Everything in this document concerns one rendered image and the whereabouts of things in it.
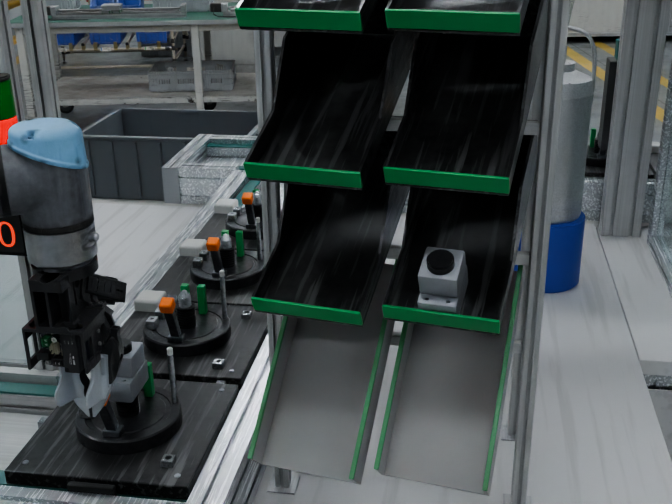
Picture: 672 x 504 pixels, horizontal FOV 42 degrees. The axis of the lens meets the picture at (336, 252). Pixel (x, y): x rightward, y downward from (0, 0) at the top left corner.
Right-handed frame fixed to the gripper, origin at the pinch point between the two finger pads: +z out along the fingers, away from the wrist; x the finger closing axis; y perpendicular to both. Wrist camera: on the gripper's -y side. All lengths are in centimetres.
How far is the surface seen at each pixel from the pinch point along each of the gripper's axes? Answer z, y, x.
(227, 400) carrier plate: 9.2, -16.9, 11.6
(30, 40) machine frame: -24, -116, -63
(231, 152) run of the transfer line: 14, -152, -25
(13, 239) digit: -13.2, -18.5, -18.0
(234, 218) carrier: 7, -81, -4
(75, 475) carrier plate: 9.2, 2.3, -2.6
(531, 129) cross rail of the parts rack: -32, -13, 51
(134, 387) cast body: 2.0, -7.3, 2.2
